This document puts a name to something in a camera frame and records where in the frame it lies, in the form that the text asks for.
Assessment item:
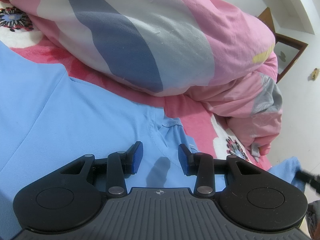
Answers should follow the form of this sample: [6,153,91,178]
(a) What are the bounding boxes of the light blue shirt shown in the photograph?
[1,44,307,239]

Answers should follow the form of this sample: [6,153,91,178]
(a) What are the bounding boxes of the pink floral bed sheet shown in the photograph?
[1,0,271,170]

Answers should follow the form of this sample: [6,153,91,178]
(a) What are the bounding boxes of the pink patterned quilt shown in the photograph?
[9,0,282,159]

